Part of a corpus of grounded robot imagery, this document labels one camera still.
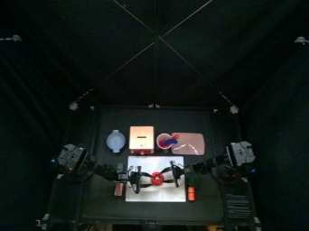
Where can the red dough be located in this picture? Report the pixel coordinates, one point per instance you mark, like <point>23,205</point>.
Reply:
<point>156,183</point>

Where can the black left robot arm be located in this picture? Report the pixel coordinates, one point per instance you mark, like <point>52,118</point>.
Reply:
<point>73,158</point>

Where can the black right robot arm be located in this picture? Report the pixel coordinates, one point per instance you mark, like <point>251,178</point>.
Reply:
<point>237,155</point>

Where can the wooden drawer box red front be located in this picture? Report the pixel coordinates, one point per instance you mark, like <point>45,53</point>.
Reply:
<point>140,135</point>

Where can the blue-grey bowl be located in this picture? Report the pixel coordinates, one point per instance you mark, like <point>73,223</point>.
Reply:
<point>115,141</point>

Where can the small rectangular block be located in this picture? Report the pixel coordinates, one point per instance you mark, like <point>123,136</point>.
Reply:
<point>117,189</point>

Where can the red cup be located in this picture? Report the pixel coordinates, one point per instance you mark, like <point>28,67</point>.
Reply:
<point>162,144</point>

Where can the blue utensil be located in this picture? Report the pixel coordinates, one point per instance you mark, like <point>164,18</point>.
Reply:
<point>170,141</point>

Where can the red utensil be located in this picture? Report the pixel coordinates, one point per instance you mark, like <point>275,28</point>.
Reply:
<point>175,137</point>

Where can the white text label sticker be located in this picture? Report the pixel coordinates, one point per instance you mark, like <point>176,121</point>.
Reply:
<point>237,204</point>

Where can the white frame corner bracket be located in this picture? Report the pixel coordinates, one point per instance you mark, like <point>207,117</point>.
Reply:
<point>72,106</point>
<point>234,109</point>

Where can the vertical frame pole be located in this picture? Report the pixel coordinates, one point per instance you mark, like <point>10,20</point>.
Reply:
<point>155,60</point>

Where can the silver frame clamp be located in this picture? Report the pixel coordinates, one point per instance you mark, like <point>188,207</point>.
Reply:
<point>301,39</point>
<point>14,38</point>

